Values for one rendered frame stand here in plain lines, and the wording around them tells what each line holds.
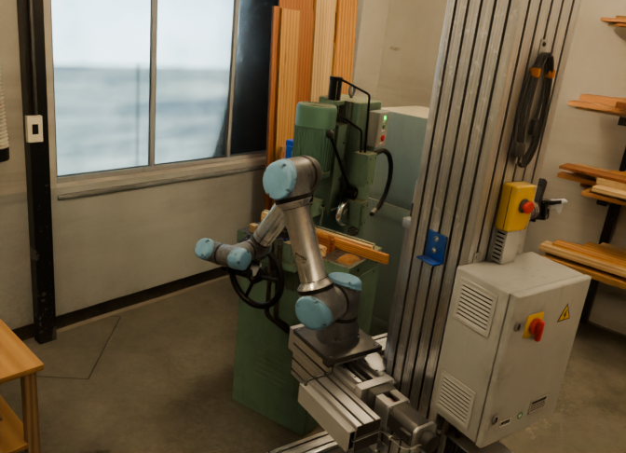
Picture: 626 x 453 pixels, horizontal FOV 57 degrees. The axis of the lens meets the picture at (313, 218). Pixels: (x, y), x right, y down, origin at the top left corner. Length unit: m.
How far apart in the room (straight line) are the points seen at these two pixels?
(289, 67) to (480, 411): 2.90
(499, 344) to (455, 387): 0.22
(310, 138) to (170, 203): 1.56
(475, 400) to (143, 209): 2.52
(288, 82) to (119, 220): 1.47
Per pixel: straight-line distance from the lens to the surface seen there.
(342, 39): 4.52
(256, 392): 2.95
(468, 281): 1.65
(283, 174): 1.73
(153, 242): 3.82
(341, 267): 2.40
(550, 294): 1.68
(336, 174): 2.65
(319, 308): 1.77
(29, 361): 2.47
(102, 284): 3.73
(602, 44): 4.43
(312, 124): 2.45
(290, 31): 4.09
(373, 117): 2.70
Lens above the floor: 1.82
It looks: 18 degrees down
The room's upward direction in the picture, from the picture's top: 6 degrees clockwise
